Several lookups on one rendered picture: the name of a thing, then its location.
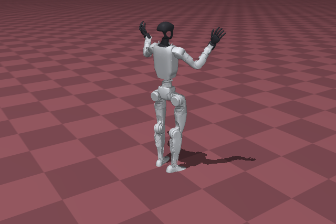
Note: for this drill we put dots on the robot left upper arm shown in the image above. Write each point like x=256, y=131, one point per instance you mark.
x=149, y=50

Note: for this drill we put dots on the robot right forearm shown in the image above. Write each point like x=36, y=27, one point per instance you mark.
x=203, y=57

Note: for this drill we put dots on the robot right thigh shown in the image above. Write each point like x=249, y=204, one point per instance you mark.
x=180, y=112

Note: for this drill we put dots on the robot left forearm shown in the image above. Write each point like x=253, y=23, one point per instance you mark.
x=147, y=43

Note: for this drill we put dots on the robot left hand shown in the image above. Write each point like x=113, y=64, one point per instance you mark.
x=143, y=30

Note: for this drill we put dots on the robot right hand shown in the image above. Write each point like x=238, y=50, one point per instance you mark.
x=215, y=37

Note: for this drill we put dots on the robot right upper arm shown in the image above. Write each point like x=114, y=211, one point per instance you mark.
x=180, y=53

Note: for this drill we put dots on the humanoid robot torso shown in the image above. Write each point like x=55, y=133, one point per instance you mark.
x=166, y=67

